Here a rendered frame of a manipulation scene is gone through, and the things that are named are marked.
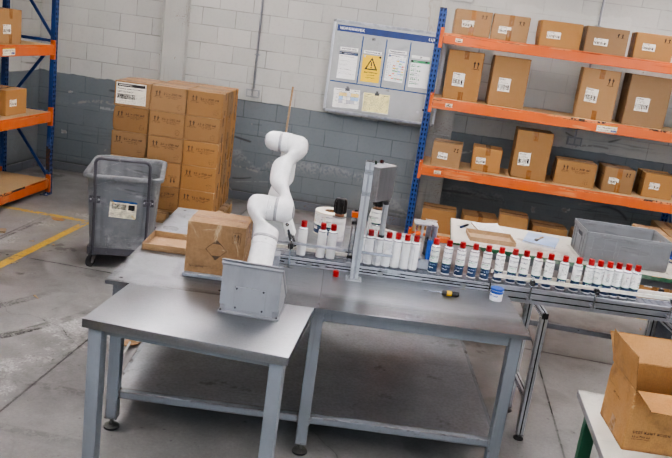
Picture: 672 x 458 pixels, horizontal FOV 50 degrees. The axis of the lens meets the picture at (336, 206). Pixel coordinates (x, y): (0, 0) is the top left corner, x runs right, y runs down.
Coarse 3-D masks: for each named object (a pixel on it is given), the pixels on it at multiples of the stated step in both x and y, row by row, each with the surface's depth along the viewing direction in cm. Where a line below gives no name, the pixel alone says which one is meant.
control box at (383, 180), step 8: (376, 168) 384; (384, 168) 386; (392, 168) 392; (376, 176) 385; (384, 176) 388; (392, 176) 395; (376, 184) 385; (384, 184) 390; (392, 184) 397; (376, 192) 386; (384, 192) 392; (392, 192) 399; (376, 200) 387; (384, 200) 394
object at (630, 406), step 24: (624, 336) 297; (648, 336) 298; (624, 360) 275; (648, 360) 291; (624, 384) 276; (648, 384) 291; (624, 408) 272; (648, 408) 266; (624, 432) 269; (648, 432) 268
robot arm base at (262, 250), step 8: (256, 240) 342; (264, 240) 341; (272, 240) 343; (256, 248) 339; (264, 248) 339; (272, 248) 342; (248, 256) 341; (256, 256) 337; (264, 256) 338; (272, 256) 341
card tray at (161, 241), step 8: (152, 232) 421; (160, 232) 426; (168, 232) 426; (144, 240) 405; (152, 240) 419; (160, 240) 421; (168, 240) 422; (176, 240) 424; (184, 240) 426; (144, 248) 402; (152, 248) 402; (160, 248) 402; (168, 248) 402; (176, 248) 402; (184, 248) 402
